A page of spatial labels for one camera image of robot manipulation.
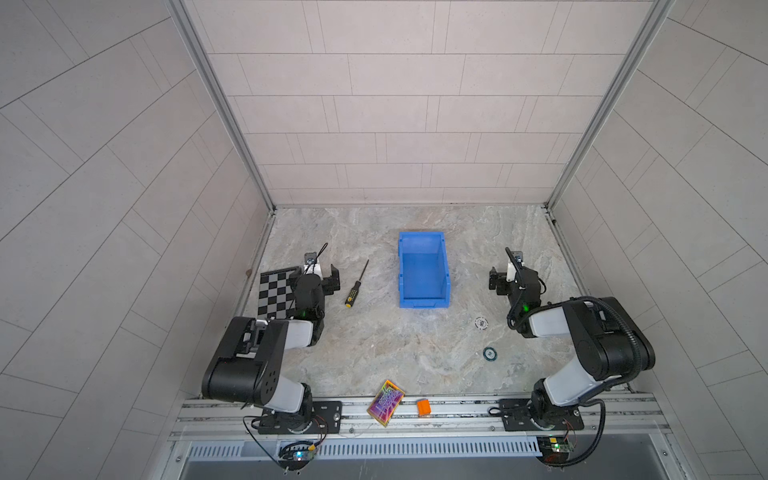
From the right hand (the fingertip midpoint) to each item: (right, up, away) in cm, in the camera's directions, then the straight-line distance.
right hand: (507, 264), depth 95 cm
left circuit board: (-58, -38, -31) cm, 76 cm away
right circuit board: (+1, -39, -28) cm, 48 cm away
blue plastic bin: (-27, -2, +2) cm, 27 cm away
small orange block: (-29, -31, -25) cm, 49 cm away
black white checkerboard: (-71, -9, -8) cm, 72 cm away
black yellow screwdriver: (-49, -8, -3) cm, 49 cm away
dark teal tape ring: (-10, -23, -14) cm, 29 cm away
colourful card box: (-38, -31, -23) cm, 54 cm away
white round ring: (-11, -16, -9) cm, 21 cm away
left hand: (-59, +1, -4) cm, 59 cm away
